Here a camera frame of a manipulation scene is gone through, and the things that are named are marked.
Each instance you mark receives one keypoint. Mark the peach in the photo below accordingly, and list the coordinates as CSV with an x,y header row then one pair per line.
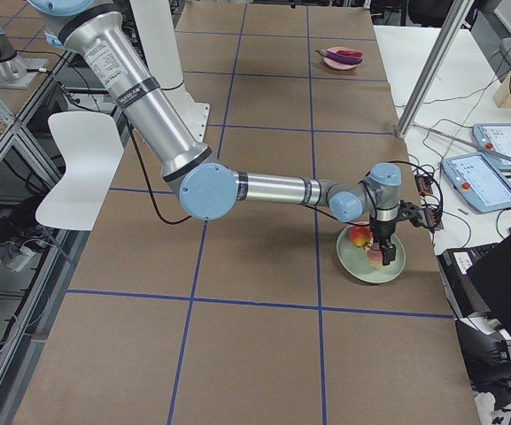
x,y
375,258

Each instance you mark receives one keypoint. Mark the green plate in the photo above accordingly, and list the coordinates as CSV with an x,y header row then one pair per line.
x,y
354,261

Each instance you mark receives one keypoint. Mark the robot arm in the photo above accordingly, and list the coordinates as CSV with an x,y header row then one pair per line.
x,y
206,188

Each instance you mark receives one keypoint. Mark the red chili pepper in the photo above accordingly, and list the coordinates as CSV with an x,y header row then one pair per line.
x,y
353,53

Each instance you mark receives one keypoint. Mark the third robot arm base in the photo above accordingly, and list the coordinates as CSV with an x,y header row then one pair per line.
x,y
2,57

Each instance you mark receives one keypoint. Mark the teach pendant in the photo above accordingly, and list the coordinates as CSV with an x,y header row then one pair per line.
x,y
493,137
479,182

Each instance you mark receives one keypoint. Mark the aluminium camera post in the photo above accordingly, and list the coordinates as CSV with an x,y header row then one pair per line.
x,y
441,46

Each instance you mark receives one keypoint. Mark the black laptop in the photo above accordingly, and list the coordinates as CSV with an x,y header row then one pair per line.
x,y
480,279

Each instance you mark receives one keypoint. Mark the far teach pendant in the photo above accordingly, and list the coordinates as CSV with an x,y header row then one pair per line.
x,y
493,137

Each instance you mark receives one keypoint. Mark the white chair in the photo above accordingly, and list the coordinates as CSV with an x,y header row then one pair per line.
x,y
90,145

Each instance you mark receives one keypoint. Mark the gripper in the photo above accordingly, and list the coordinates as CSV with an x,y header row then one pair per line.
x,y
382,230

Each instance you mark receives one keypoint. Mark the pink plate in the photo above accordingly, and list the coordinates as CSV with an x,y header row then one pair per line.
x,y
336,65

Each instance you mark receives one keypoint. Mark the near teach pendant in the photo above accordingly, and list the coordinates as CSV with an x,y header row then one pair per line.
x,y
479,182

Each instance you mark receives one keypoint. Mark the purple eggplant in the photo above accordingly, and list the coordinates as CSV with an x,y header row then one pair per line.
x,y
339,57

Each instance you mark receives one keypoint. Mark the red pomegranate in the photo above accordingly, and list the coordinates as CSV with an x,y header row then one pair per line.
x,y
360,236

